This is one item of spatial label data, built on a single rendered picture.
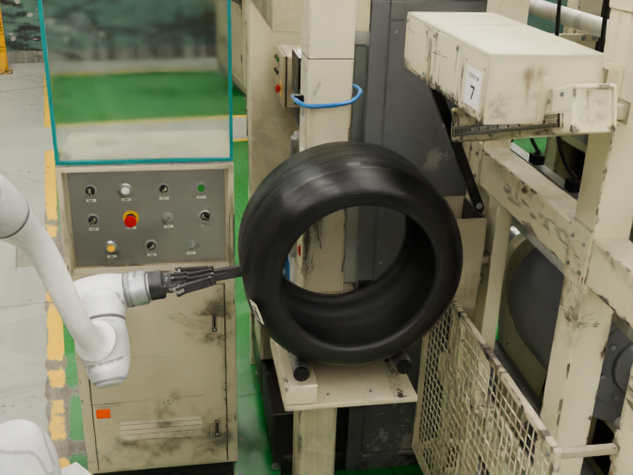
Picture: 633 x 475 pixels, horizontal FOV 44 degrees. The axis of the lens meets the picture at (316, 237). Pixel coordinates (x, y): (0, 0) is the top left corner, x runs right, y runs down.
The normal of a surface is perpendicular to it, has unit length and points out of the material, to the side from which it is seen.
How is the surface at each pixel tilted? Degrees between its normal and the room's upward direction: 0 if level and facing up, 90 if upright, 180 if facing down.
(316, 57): 90
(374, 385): 0
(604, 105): 72
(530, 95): 90
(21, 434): 5
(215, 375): 90
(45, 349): 0
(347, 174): 43
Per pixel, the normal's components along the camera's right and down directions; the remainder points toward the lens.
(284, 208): -0.40, -0.18
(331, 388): 0.03, -0.92
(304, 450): 0.17, 0.39
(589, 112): 0.17, 0.10
